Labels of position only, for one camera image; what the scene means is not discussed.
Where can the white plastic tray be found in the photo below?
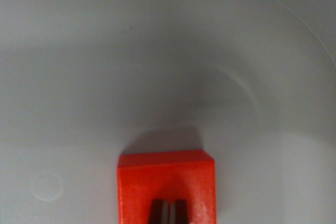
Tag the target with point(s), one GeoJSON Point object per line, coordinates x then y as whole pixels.
{"type": "Point", "coordinates": [131, 64]}

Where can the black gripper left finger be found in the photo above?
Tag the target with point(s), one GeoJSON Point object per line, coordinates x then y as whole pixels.
{"type": "Point", "coordinates": [156, 212]}

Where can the red cube block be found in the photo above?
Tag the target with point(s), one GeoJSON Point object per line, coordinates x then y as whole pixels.
{"type": "Point", "coordinates": [147, 179]}

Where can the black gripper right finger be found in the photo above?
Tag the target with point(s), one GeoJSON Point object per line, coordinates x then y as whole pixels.
{"type": "Point", "coordinates": [181, 212]}

